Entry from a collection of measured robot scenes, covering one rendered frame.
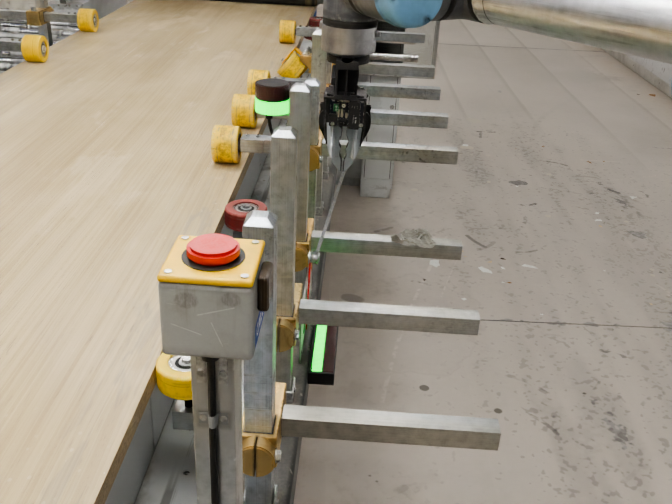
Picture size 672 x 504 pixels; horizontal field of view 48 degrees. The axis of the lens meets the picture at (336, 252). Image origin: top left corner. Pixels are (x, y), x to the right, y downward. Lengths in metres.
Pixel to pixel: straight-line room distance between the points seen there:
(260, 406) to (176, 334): 0.40
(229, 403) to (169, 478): 0.65
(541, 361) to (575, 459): 0.49
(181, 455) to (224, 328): 0.75
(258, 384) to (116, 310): 0.29
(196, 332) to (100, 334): 0.53
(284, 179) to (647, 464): 1.63
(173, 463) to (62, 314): 0.31
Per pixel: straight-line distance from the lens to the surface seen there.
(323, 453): 2.24
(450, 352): 2.70
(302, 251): 1.38
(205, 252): 0.57
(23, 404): 1.00
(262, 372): 0.94
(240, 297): 0.56
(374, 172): 3.81
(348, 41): 1.26
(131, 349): 1.06
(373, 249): 1.45
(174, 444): 1.33
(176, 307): 0.57
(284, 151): 1.07
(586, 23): 1.05
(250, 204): 1.46
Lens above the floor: 1.49
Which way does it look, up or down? 27 degrees down
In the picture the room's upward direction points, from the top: 3 degrees clockwise
